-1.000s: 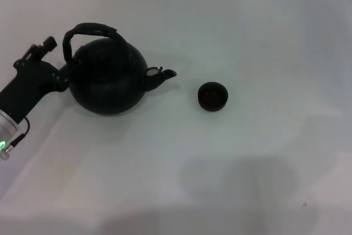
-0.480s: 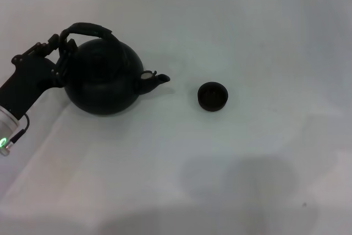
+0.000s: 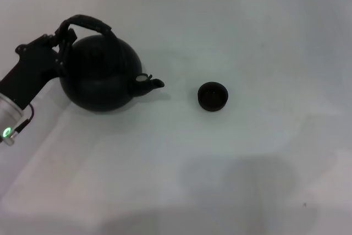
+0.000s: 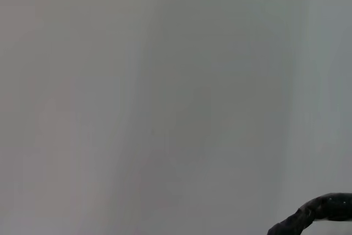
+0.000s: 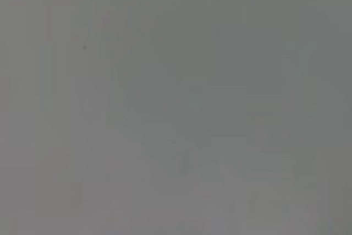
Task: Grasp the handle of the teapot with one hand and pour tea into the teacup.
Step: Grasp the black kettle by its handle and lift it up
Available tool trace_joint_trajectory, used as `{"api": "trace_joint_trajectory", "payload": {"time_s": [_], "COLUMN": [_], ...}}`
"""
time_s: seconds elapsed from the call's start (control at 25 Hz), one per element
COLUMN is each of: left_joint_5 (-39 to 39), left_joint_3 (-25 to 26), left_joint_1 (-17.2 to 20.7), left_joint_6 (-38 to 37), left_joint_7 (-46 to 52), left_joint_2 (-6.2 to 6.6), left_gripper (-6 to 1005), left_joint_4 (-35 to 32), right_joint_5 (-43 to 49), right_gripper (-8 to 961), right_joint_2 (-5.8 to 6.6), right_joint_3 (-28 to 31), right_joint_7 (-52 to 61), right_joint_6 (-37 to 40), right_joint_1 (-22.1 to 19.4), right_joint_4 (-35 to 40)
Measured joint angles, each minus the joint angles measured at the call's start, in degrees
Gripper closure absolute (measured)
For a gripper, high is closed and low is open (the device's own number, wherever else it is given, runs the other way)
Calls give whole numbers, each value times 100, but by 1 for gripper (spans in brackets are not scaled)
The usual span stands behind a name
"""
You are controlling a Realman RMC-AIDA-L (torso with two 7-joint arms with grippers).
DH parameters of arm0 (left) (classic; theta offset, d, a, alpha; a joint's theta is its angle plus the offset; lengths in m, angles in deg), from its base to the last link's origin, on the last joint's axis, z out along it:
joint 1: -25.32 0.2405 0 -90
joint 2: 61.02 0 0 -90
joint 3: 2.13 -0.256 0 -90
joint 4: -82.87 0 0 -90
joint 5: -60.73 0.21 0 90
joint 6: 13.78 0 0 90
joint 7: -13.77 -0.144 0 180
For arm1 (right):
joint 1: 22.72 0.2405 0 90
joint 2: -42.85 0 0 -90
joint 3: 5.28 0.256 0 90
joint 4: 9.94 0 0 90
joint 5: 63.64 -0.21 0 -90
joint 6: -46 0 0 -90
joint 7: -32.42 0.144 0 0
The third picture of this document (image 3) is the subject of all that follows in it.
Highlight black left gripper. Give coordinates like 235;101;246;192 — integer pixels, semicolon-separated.
0;24;77;110

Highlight black round teapot with handle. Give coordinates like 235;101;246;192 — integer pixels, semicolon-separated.
54;14;165;113

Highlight small dark teacup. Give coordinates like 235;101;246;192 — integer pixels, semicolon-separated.
197;81;229;112

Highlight black cable with silver plug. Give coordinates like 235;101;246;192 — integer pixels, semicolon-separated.
10;103;35;139

